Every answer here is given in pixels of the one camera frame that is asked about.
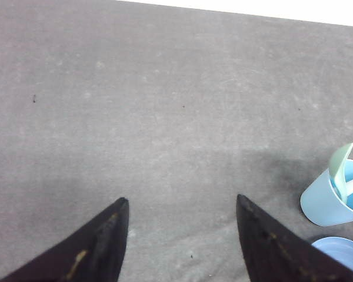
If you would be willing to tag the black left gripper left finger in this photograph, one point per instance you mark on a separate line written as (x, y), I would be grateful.
(95, 252)

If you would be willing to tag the mint green plastic spoon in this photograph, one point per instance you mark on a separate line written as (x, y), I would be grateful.
(336, 167)

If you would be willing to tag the blue plastic plate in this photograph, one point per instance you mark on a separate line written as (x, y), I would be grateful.
(338, 248)

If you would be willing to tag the light blue plastic cup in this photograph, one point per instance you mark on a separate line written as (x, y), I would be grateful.
(322, 206)

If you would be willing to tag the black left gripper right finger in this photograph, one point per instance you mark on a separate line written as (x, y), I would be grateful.
(272, 252)

